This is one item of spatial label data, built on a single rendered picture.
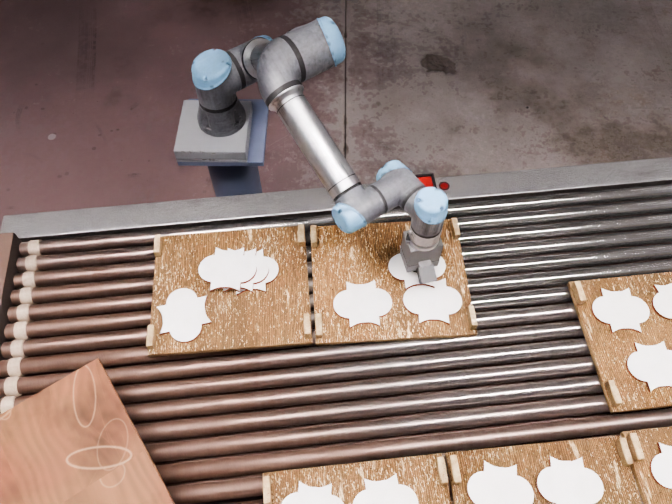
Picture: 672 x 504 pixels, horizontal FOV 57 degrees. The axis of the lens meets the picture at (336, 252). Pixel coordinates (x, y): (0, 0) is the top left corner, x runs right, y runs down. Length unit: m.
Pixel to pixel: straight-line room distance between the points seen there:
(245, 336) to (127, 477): 0.43
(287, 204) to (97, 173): 1.60
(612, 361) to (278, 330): 0.83
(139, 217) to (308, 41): 0.72
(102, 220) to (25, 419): 0.61
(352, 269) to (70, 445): 0.79
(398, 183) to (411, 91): 1.99
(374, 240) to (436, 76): 1.92
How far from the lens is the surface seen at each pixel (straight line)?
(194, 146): 1.96
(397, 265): 1.64
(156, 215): 1.83
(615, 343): 1.70
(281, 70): 1.45
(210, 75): 1.83
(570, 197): 1.92
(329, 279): 1.63
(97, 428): 1.47
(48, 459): 1.49
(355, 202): 1.38
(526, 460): 1.53
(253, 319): 1.59
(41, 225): 1.93
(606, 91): 3.66
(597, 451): 1.59
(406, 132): 3.19
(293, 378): 1.55
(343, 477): 1.46
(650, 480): 1.62
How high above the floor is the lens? 2.38
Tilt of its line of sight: 60 degrees down
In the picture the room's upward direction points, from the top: straight up
